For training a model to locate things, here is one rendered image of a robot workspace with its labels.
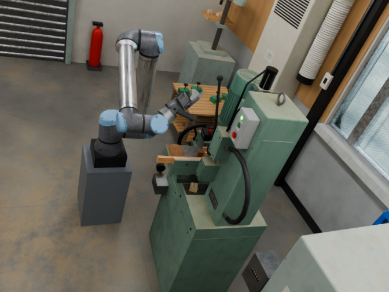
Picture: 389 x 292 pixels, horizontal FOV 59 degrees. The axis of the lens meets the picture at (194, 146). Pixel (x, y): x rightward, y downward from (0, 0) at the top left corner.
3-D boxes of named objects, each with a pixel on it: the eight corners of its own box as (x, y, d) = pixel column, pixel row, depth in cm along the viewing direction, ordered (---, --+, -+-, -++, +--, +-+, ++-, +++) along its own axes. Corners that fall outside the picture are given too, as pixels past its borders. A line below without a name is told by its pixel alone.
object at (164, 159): (241, 163, 219) (243, 158, 216) (242, 165, 217) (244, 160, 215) (156, 160, 198) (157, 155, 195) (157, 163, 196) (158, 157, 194)
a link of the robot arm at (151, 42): (123, 128, 238) (136, 23, 191) (148, 130, 243) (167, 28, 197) (124, 143, 227) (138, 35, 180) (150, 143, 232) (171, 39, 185)
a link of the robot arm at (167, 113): (171, 125, 173) (165, 124, 181) (178, 120, 174) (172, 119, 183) (161, 110, 170) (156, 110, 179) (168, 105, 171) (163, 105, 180)
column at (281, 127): (237, 196, 208) (287, 94, 167) (250, 225, 192) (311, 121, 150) (203, 196, 200) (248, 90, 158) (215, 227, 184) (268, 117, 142)
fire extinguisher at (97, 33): (99, 64, 460) (105, 21, 426) (101, 71, 447) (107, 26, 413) (85, 63, 453) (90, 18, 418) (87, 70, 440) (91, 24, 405)
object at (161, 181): (162, 181, 238) (165, 172, 234) (166, 194, 230) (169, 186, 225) (150, 181, 235) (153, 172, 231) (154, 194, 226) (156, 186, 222)
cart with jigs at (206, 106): (211, 124, 420) (228, 77, 383) (230, 154, 381) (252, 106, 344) (161, 123, 392) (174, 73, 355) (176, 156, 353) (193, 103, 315)
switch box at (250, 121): (239, 135, 163) (252, 108, 154) (247, 149, 156) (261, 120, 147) (228, 135, 161) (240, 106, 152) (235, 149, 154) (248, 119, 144)
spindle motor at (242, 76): (240, 117, 204) (260, 70, 186) (251, 135, 191) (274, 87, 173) (213, 115, 197) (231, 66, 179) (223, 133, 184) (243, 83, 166)
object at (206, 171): (209, 172, 193) (216, 157, 186) (213, 182, 188) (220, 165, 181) (194, 172, 189) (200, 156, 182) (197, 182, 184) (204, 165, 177)
